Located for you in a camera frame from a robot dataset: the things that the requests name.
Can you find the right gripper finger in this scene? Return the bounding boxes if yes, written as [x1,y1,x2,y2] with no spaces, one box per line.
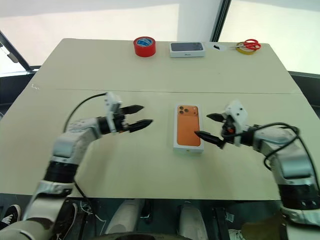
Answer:
[193,130,226,150]
[206,112,227,123]

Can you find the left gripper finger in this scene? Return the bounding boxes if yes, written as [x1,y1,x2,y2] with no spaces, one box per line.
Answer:
[121,104,145,115]
[128,119,154,133]

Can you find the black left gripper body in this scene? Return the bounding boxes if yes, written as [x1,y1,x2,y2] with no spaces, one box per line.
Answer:
[113,107,133,133]

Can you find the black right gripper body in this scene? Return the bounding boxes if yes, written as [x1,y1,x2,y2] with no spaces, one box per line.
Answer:
[219,117,238,145]

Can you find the white phone box lid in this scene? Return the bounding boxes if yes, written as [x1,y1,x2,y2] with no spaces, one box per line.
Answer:
[172,103,206,154]

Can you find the closed dark-print phone box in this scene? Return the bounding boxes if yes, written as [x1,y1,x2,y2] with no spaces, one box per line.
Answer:
[169,41,207,59]

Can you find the red tape roll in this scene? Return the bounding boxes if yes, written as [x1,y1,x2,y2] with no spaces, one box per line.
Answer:
[133,36,157,58]

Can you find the yellow tape roll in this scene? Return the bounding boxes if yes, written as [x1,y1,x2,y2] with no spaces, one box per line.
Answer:
[236,42,258,55]

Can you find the white robot right leg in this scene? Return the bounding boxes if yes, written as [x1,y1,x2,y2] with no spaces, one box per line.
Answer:
[179,201,208,240]

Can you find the white robot leg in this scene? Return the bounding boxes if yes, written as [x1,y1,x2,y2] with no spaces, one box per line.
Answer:
[107,199,146,236]
[179,201,208,240]

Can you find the white robot left leg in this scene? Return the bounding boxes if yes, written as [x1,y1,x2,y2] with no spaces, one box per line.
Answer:
[107,199,146,236]

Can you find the olive trouser leg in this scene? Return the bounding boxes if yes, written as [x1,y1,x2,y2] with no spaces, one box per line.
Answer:
[241,214,288,240]

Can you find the black white sneaker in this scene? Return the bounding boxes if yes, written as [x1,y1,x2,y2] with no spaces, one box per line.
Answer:
[53,202,78,240]
[0,204,22,229]

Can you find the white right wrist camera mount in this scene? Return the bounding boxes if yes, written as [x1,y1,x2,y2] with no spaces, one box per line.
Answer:
[222,99,249,147]

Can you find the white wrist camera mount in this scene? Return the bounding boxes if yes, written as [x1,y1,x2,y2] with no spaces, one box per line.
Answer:
[222,99,249,147]
[104,91,123,135]

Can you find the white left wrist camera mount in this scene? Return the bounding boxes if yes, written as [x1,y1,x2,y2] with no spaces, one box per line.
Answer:
[104,91,123,135]

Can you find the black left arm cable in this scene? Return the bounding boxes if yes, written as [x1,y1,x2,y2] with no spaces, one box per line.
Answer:
[62,92,109,132]

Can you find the red-handled scissors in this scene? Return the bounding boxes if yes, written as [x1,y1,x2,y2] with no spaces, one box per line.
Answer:
[231,38,262,51]

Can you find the thin white wire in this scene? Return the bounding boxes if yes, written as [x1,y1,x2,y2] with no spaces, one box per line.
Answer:
[79,199,105,223]

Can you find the dark window frame post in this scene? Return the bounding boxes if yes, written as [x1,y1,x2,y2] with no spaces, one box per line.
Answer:
[211,0,232,42]

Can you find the dark slanted frame bar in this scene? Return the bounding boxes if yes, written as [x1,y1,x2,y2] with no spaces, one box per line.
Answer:
[0,29,41,75]

